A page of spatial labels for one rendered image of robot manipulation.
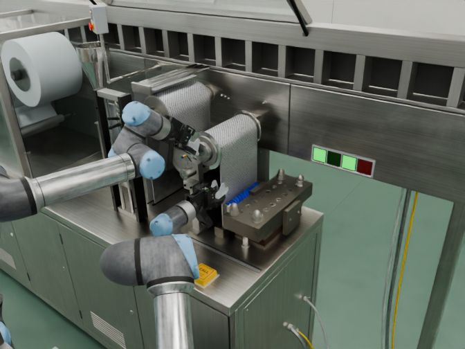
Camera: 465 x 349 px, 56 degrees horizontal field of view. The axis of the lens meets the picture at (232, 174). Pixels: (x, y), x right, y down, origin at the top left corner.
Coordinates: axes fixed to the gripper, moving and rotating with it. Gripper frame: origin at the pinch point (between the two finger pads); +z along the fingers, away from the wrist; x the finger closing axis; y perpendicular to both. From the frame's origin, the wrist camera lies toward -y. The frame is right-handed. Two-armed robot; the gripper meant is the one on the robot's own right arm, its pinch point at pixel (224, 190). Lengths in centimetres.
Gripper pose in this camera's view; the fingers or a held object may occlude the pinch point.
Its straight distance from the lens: 165.7
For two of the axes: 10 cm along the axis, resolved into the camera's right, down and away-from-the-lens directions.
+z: 6.0, -3.9, 7.0
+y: -0.3, -8.8, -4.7
